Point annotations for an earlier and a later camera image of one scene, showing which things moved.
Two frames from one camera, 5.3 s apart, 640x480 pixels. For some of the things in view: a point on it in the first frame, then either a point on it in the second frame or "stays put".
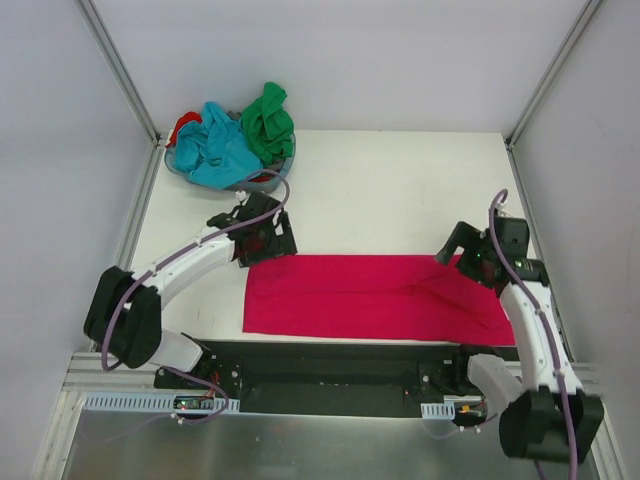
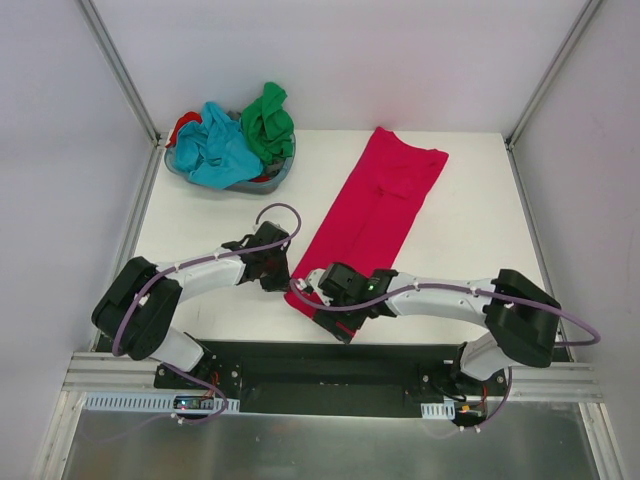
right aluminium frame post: x=554 y=67 stays put
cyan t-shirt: x=215 y=152 stays put
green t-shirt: x=269 y=124 stays put
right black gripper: x=467 y=261 → x=333 y=320
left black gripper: x=273 y=248 → x=275 y=273
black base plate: x=335 y=377 stays put
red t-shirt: x=189 y=116 stays put
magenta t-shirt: x=412 y=298 → x=370 y=218
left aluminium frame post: x=119 y=66 stays put
